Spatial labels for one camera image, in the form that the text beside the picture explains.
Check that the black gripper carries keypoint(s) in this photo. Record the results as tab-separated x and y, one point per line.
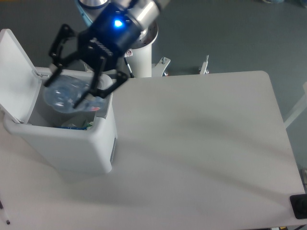
111	34

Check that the clear plastic water bottle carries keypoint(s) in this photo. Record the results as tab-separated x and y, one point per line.
65	91

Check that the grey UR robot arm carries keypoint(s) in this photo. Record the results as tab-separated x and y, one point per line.
142	12

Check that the trash inside the can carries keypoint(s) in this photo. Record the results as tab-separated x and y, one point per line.
78	121

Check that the white plastic trash can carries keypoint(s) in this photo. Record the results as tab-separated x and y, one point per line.
27	115

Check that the white furniture leg at right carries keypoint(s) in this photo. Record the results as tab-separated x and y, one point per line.
297	109

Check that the black device at table corner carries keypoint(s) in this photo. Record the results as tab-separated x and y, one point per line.
299	205

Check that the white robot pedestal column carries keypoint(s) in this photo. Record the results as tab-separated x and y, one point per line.
138	59

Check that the white clamp post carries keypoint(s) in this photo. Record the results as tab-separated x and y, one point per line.
204	68

